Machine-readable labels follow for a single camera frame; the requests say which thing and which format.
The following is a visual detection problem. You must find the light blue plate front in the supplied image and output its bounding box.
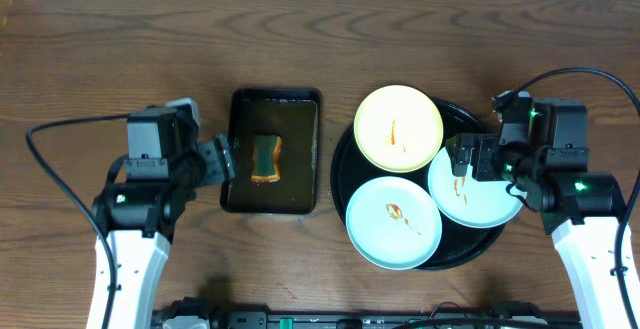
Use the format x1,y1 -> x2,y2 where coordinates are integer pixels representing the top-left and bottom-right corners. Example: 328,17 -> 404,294
345,176 -> 443,270

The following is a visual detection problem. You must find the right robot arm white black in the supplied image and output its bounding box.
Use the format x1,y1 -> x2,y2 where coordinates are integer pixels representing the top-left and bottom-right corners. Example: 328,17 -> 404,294
445,133 -> 639,328

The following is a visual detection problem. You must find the light blue plate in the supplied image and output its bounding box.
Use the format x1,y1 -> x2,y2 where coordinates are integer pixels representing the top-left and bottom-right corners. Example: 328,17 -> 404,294
345,176 -> 443,270
428,148 -> 522,229

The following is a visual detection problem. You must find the orange green sponge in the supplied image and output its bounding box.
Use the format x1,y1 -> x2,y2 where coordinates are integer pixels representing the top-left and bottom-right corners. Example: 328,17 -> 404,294
251,135 -> 282,183

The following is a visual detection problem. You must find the yellow plate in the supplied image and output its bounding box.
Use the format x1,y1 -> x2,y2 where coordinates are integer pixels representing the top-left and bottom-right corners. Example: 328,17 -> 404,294
353,85 -> 444,173

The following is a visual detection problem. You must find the black rectangular water tray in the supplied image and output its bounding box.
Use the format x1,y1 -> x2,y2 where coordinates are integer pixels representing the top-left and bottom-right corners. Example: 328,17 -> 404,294
220,88 -> 321,215

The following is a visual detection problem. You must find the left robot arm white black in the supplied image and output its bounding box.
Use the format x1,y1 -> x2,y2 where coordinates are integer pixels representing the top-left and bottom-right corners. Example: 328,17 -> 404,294
87,134 -> 235,328

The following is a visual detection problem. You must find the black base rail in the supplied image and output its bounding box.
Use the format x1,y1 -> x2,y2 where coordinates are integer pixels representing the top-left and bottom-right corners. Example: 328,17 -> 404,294
150,297 -> 582,329

